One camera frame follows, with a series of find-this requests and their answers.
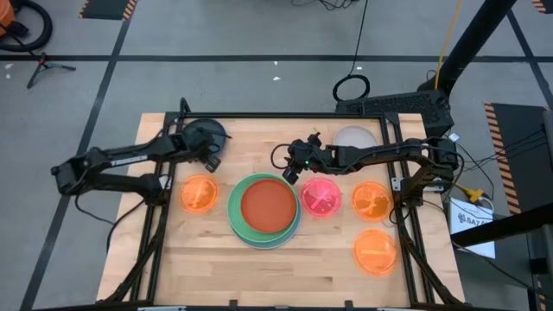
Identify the translucent orange plastic plate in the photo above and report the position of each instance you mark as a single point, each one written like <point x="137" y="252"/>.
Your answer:
<point x="198" y="193"/>
<point x="371" y="201"/>
<point x="375" y="251"/>

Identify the black tripod stand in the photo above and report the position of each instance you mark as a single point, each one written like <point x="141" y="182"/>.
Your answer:
<point x="43" y="65"/>

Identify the coral red plastic plate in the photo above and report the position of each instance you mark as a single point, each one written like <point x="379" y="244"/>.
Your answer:
<point x="268" y="206"/>

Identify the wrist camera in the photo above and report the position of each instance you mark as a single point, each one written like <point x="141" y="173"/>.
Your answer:
<point x="291" y="175"/>
<point x="212" y="163"/>

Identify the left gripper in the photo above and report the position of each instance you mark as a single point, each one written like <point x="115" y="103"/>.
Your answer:
<point x="188" y="141"/>

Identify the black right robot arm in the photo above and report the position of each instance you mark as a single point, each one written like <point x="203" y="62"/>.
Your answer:
<point x="389" y="151"/>

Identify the white printed paper sign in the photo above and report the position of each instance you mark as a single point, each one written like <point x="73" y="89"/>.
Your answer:
<point x="471" y="242"/>

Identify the black metal beam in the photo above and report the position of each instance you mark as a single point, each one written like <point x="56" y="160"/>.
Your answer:
<point x="497" y="226"/>

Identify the teal plastic plate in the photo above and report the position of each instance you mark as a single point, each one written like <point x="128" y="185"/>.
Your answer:
<point x="276" y="245"/>

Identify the yellow plug connector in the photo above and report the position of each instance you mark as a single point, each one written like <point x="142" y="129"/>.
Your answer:
<point x="475" y="194"/>

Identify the translucent pink plastic plate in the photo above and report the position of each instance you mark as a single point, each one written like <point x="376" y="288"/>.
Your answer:
<point x="321" y="197"/>

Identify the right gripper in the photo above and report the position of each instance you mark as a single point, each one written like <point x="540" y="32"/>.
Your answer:
<point x="317" y="157"/>

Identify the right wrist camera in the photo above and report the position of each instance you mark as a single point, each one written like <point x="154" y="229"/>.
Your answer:
<point x="291" y="175"/>

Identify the black hazard-striped floor mat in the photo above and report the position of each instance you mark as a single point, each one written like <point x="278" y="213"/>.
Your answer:
<point x="103" y="8"/>
<point x="542" y="5"/>
<point x="514" y="138"/>

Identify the black camera mast pole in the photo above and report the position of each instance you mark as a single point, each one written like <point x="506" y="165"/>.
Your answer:
<point x="471" y="39"/>

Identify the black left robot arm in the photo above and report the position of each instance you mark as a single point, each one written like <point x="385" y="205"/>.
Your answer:
<point x="112" y="157"/>

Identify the stack of plates red top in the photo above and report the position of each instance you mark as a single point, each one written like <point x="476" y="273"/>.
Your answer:
<point x="233" y="207"/>

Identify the pale grey plastic plate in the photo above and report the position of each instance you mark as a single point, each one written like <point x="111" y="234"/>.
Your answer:
<point x="354" y="136"/>

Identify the orange vacuum cleaner body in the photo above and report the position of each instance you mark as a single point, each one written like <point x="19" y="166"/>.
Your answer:
<point x="5" y="13"/>

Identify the black plastic plate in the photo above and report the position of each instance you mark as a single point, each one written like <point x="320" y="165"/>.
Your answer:
<point x="203" y="124"/>

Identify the black aluminium table frame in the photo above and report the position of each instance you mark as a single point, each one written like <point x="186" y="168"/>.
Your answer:
<point x="276" y="115"/>

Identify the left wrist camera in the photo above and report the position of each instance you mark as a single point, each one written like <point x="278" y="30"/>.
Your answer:
<point x="212" y="163"/>

